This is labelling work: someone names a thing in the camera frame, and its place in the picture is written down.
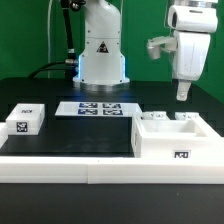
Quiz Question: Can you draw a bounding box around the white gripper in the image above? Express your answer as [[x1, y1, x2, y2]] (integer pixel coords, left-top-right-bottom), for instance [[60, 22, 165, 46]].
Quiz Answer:
[[167, 5, 218, 101]]

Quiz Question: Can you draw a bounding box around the white cabinet door panel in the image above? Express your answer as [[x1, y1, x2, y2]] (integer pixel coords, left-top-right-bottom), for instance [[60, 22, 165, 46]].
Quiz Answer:
[[175, 112, 199, 120], [142, 111, 168, 120]]

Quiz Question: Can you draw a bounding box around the white cabinet body box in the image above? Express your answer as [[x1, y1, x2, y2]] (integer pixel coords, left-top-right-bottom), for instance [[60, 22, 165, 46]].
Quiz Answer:
[[131, 115, 224, 161]]

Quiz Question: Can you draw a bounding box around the white cabinet top block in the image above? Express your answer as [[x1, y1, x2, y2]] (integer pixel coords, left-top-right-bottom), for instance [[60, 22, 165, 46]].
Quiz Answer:
[[6, 103, 45, 135]]

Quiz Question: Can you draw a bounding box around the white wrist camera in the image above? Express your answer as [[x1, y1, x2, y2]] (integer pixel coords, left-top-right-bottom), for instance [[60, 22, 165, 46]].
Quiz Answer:
[[147, 36, 177, 60]]

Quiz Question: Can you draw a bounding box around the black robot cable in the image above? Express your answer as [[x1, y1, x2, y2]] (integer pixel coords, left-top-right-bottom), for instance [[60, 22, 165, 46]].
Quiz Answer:
[[27, 0, 80, 80]]

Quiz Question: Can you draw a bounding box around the white marker base plate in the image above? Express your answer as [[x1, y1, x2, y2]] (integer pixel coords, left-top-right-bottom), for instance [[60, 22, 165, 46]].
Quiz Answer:
[[55, 101, 142, 117]]

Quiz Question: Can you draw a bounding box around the white thin cable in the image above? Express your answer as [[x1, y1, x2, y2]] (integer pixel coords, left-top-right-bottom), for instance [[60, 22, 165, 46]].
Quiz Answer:
[[46, 0, 54, 80]]

